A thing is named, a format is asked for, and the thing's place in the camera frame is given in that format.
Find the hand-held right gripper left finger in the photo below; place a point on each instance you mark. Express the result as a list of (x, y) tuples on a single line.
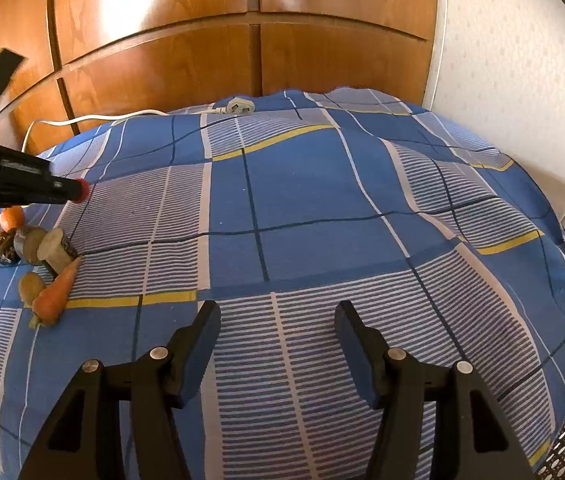
[(208, 345)]

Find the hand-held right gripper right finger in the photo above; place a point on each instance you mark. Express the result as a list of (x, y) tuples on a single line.
[(350, 350)]

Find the orange mandarin with stem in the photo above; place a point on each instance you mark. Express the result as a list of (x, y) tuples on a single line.
[(12, 220)]

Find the pale cut root piece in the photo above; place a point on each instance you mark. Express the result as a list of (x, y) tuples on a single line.
[(55, 254)]

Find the orange carrot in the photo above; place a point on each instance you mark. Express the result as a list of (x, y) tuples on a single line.
[(57, 290)]

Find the dark cut root piece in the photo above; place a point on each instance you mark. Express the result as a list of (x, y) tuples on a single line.
[(27, 245)]

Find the dark brown wrinkled fruit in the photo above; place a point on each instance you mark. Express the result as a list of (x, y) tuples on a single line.
[(8, 257)]

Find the small yellow potato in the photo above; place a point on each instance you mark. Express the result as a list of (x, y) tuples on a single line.
[(31, 285)]

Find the blue plaid bedsheet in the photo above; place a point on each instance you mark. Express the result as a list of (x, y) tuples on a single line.
[(312, 185)]

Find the wooden wardrobe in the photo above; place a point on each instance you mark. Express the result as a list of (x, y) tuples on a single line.
[(162, 60)]

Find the white power plug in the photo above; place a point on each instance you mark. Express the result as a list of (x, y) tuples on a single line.
[(235, 106)]

